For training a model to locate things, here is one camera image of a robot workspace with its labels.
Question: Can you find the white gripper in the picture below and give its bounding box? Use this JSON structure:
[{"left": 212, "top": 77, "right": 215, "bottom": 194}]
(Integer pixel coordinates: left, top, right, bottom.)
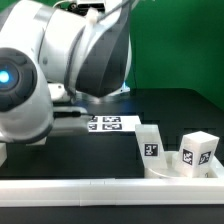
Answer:
[{"left": 49, "top": 106, "right": 94, "bottom": 137}]

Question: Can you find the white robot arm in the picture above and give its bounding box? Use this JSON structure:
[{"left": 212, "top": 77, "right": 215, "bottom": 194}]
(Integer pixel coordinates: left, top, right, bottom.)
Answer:
[{"left": 0, "top": 0, "right": 131, "bottom": 144}]

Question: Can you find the white sheet with tags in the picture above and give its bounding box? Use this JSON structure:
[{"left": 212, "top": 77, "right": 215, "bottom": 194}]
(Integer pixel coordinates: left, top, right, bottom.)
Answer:
[{"left": 88, "top": 115, "right": 141, "bottom": 133}]

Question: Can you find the white round stool seat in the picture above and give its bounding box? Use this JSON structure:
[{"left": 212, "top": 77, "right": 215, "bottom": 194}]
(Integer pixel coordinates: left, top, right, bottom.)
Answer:
[{"left": 146, "top": 151, "right": 216, "bottom": 180}]

